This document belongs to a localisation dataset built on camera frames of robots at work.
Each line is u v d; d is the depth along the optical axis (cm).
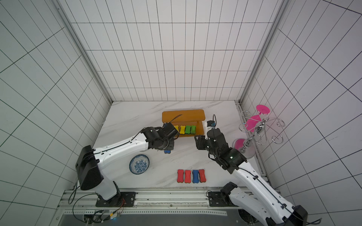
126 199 73
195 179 79
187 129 97
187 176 79
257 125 71
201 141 63
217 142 52
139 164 85
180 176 82
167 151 78
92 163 42
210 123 64
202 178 79
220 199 66
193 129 98
